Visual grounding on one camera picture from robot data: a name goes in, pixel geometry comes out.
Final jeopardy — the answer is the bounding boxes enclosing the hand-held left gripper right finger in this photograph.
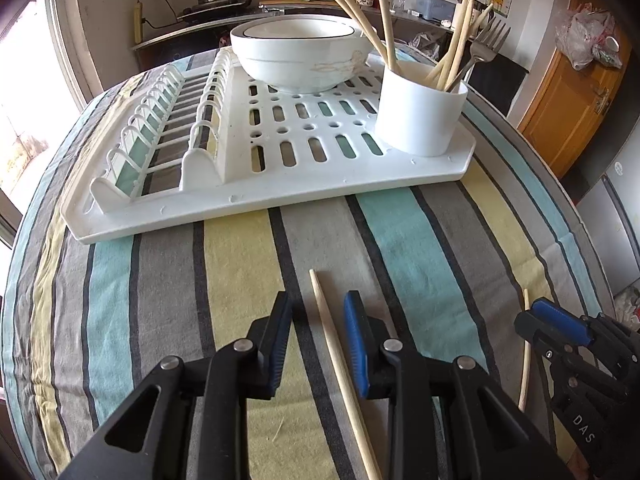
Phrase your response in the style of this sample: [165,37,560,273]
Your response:
[343,291,576,480]

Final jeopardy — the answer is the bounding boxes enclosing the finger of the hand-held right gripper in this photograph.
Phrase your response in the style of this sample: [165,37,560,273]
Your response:
[515,312,572,359]
[531,298,608,347]

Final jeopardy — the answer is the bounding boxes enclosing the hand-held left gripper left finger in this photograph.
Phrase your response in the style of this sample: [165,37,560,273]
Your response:
[57,291,292,480]

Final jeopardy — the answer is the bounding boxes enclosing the white utensil cup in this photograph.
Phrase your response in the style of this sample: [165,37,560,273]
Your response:
[375,62,469,157]

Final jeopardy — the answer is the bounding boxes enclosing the metal fork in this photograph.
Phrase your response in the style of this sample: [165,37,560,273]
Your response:
[455,19,512,86]

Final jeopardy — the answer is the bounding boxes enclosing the striped tablecloth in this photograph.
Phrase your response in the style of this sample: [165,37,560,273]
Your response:
[0,42,618,480]

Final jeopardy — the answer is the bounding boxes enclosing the grey metal cabinet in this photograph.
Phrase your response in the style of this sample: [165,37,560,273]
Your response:
[575,160,640,311]

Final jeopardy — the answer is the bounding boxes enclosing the white plastic dish rack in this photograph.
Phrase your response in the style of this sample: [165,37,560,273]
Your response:
[60,46,477,246]

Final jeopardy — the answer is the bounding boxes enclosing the wooden door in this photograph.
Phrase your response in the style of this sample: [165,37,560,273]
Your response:
[517,0,640,182]

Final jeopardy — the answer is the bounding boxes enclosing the black chair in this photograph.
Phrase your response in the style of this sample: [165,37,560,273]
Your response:
[462,55,530,117]

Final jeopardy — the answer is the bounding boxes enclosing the white bowl floral print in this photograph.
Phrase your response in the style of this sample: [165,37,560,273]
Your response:
[237,35,377,95]

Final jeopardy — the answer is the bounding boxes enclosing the hanging plastic bag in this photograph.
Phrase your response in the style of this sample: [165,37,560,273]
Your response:
[555,2,626,71]

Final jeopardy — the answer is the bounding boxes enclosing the plastic bag under shelf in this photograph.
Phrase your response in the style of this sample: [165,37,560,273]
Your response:
[409,32,442,57]

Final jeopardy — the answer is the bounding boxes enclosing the white bowl black rim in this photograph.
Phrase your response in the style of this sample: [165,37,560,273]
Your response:
[229,16,375,51]

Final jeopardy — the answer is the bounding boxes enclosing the steel shelf table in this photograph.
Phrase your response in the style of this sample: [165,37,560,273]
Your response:
[131,0,461,58]

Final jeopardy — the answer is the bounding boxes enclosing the clear water container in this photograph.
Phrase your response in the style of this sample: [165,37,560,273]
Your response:
[415,0,458,20]

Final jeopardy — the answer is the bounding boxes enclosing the black induction cooker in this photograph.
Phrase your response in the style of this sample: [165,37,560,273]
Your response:
[176,0,258,24]

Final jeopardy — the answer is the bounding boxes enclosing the beige power strip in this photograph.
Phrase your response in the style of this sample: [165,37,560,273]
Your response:
[132,2,146,46]

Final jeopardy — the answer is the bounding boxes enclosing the window frame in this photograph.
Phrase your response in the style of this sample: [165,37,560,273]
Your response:
[0,0,101,248]

